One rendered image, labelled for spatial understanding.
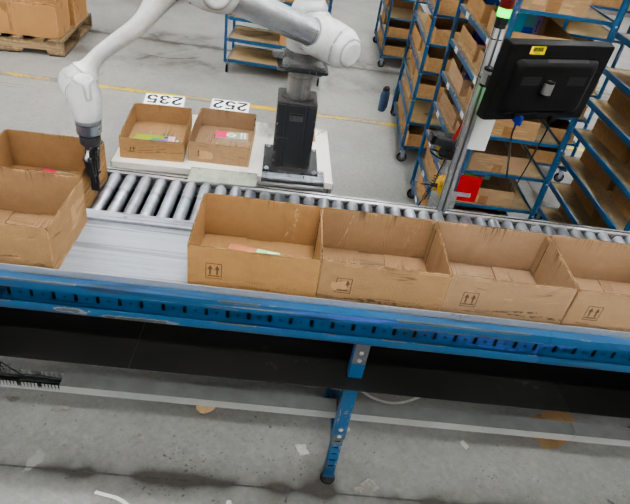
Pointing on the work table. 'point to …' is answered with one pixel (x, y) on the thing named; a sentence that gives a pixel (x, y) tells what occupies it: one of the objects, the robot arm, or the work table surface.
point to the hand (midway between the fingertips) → (95, 181)
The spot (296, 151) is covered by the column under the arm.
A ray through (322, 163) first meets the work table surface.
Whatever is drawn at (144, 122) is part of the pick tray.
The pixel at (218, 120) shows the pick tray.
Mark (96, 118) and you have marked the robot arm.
